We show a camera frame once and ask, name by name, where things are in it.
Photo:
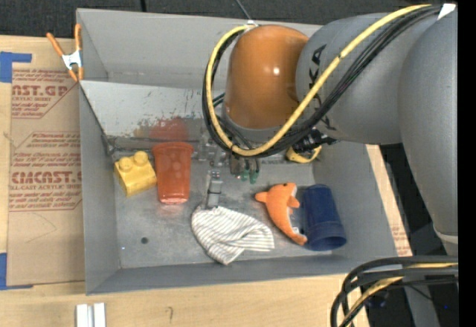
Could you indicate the grey metal bin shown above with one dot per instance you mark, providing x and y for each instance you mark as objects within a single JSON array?
[{"x": 156, "y": 229}]

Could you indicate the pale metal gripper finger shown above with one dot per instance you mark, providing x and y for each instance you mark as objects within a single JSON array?
[
  {"x": 216, "y": 184},
  {"x": 208, "y": 195}
]

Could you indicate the orange plastic cup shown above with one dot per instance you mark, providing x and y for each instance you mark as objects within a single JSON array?
[{"x": 173, "y": 173}]

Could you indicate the brown cardboard board red print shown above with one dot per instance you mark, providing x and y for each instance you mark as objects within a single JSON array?
[{"x": 44, "y": 229}]

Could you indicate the white striped cloth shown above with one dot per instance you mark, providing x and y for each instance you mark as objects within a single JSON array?
[{"x": 230, "y": 234}]

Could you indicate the blue plastic cup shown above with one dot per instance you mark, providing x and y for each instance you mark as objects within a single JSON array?
[{"x": 321, "y": 217}]

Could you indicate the orange plush shark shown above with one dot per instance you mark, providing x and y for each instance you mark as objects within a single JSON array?
[{"x": 280, "y": 206}]

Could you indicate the yellow toy brick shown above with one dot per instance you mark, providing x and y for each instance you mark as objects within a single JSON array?
[{"x": 135, "y": 175}]

